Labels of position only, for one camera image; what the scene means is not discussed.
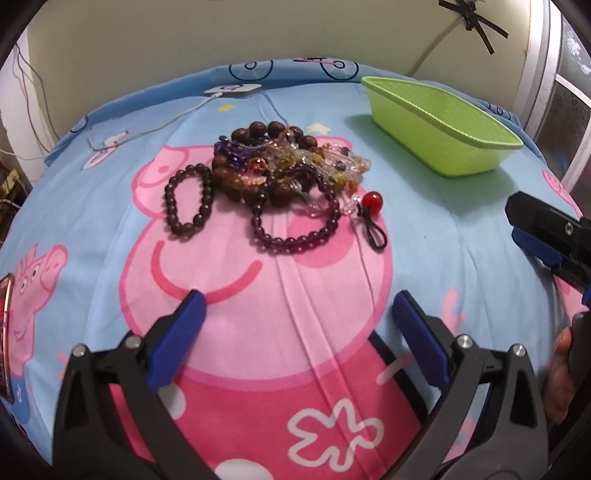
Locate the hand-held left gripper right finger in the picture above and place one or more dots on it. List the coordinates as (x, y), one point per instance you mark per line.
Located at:
(420, 341)

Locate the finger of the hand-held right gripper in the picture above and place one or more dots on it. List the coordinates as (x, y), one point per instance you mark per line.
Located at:
(572, 277)
(545, 221)

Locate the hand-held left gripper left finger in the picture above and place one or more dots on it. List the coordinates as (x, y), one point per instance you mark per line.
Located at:
(178, 341)

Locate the green plastic basket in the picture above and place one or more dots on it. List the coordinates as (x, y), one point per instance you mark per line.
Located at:
(443, 134)

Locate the pile of mixed bead jewelry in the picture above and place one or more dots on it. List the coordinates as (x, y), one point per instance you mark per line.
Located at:
(323, 161)

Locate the person's right hand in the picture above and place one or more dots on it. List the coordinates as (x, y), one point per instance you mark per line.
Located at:
(558, 378)

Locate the cartoon pig printed bedsheet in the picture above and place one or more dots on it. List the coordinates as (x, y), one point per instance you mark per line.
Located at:
(461, 240)

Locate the red-edged flat object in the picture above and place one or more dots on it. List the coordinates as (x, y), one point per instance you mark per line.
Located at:
(5, 346)

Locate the black tape strips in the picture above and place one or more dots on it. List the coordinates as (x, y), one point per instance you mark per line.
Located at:
(471, 18)

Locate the cluttered shelf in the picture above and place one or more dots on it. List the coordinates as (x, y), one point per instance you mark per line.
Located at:
(9, 184)

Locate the white window frame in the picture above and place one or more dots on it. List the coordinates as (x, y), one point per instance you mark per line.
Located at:
(535, 69)

